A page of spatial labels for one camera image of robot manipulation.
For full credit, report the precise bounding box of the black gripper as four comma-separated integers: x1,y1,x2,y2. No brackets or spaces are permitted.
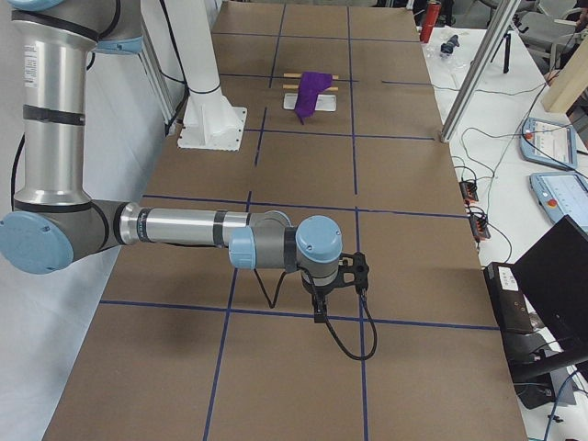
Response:
300,270,335,323

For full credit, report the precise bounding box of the purple microfiber towel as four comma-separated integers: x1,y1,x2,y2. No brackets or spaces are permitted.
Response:
294,72,333,124

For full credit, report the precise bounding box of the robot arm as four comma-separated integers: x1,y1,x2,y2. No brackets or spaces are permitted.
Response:
1,56,348,333
8,0,28,8

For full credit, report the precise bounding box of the white towel rack base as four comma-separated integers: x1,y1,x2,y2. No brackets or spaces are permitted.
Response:
282,93,337,112

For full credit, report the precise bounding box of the wooden rack rod right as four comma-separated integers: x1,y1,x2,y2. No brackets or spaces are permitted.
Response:
282,85,339,92

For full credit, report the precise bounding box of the wooden rack rod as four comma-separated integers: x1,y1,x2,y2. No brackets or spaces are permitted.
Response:
282,85,339,92
283,73,339,80

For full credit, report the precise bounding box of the wooden rack rod left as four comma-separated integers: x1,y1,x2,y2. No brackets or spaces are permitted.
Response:
283,73,339,80

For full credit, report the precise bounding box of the orange connector block near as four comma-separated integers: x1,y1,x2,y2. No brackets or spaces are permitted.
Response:
468,207,491,243

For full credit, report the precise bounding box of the orange connector block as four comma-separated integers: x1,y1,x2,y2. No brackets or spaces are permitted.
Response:
468,207,491,243
459,179,479,204

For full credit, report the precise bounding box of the black power box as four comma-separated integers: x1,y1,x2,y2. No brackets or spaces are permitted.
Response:
483,262,538,334

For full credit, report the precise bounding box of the orange connector block far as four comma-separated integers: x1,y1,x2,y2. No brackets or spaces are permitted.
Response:
459,179,479,204

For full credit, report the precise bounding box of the black monitor on stand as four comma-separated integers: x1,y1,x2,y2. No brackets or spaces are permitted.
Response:
503,215,587,409

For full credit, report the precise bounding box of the near teach pendant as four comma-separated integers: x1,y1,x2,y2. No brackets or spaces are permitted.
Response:
529,172,588,231

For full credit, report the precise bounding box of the teach pendant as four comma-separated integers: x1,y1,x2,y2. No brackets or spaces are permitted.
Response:
520,118,578,170
529,172,588,231

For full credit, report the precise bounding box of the clear plastic wrap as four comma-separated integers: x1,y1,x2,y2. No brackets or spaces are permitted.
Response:
423,28,473,74

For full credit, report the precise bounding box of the far teach pendant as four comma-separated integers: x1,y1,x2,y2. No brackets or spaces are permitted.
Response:
520,118,578,170

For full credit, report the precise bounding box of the dark blue folded cloth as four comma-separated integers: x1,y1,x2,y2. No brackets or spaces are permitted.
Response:
440,34,459,56

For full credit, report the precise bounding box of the red cylinder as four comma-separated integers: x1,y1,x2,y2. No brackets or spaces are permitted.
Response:
420,0,442,43

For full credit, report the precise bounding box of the wooden beam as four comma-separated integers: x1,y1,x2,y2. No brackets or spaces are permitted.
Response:
542,38,588,113

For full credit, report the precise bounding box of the black braided right cable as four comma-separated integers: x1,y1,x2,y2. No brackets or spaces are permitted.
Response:
254,268,379,362

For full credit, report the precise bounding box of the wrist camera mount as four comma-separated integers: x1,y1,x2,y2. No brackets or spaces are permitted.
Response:
335,252,369,295

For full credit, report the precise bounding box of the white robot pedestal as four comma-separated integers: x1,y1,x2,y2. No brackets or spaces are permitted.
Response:
164,1,247,152

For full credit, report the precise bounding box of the aluminium frame post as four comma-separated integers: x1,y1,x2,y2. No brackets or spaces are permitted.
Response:
440,0,519,142

